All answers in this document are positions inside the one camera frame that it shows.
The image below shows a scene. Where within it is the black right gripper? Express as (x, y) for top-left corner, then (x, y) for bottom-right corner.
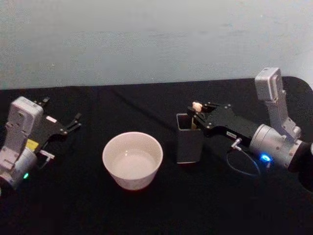
(187, 101), (260, 148)

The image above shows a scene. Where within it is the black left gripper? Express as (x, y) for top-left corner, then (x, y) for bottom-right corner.
(26, 97), (82, 154)

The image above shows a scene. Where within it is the cream wooden utensil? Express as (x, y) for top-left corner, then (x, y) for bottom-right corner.
(191, 101), (203, 130)

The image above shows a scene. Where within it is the dark grey square holder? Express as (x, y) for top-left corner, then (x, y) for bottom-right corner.
(176, 113), (204, 165)

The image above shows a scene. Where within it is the white ceramic bowl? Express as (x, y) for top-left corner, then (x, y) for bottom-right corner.
(102, 131), (164, 191)

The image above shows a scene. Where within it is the black table cloth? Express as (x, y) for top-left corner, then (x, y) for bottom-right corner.
(0, 77), (313, 235)

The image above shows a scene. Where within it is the thin dark cable silver plug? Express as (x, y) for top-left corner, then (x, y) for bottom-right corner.
(226, 138), (263, 177)
(36, 150), (55, 170)

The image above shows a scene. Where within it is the plain pale wall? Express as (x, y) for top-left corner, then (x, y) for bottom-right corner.
(0, 0), (313, 92)

